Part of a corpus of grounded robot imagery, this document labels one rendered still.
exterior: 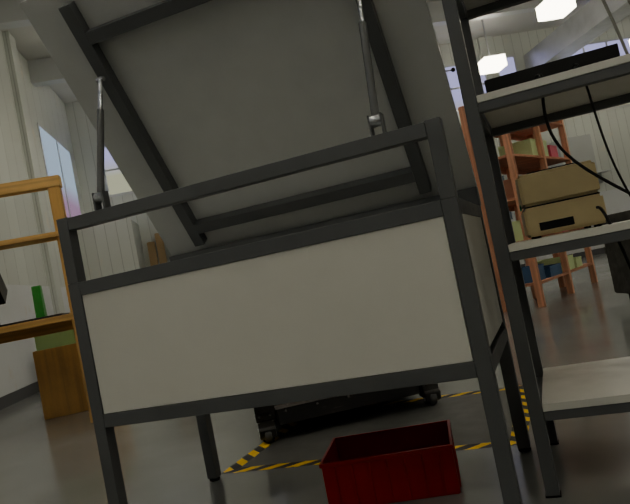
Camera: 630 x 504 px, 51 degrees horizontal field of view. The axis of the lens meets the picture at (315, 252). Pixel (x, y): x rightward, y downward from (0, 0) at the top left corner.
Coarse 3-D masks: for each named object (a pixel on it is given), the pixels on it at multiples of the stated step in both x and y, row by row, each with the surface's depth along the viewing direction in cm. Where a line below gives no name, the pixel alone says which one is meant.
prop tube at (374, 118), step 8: (360, 24) 176; (360, 32) 175; (368, 40) 174; (368, 48) 173; (368, 56) 173; (368, 64) 172; (368, 72) 171; (368, 80) 171; (368, 88) 170; (368, 96) 170; (376, 96) 169; (376, 104) 168; (376, 112) 168; (376, 120) 167
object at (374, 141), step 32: (384, 128) 167; (416, 128) 163; (288, 160) 174; (320, 160) 171; (448, 160) 161; (192, 192) 184; (448, 192) 161; (64, 224) 199; (96, 224) 197; (64, 256) 199
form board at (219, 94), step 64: (64, 0) 201; (128, 0) 198; (256, 0) 192; (320, 0) 189; (384, 0) 187; (64, 64) 214; (128, 64) 211; (192, 64) 207; (256, 64) 204; (320, 64) 201; (192, 128) 221; (256, 128) 218; (320, 128) 214; (448, 128) 207; (256, 192) 233; (384, 192) 225
